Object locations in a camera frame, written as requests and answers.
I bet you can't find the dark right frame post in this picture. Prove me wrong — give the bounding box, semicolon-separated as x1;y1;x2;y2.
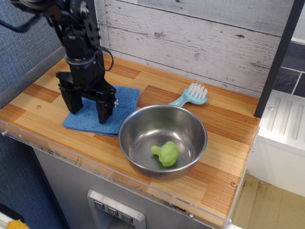
254;0;305;118

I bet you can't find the stainless steel bowl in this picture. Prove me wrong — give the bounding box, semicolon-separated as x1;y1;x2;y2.
118;104;208;180

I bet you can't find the green toy broccoli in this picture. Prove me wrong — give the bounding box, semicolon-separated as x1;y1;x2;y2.
151;141;179;167

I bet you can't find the white ribbed cabinet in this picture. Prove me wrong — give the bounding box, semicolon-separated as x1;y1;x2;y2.
247;90;305;196

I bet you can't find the blue microfibre towel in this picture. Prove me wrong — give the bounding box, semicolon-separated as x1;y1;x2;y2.
62;86;140;136

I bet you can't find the silver button control panel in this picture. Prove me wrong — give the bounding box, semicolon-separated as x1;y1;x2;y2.
87;189;146;229

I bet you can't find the teal dish brush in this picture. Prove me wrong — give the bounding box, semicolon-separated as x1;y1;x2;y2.
170;83;208;107

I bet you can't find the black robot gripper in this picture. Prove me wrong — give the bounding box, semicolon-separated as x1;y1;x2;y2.
56;58;117;124

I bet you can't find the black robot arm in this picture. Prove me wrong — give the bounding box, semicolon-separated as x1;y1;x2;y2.
9;0;117;124

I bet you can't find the yellow object at corner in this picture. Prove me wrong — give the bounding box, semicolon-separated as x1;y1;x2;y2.
5;220;30;229

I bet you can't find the clear acrylic table edge guard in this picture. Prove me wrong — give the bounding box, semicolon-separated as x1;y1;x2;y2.
0;113;260;229

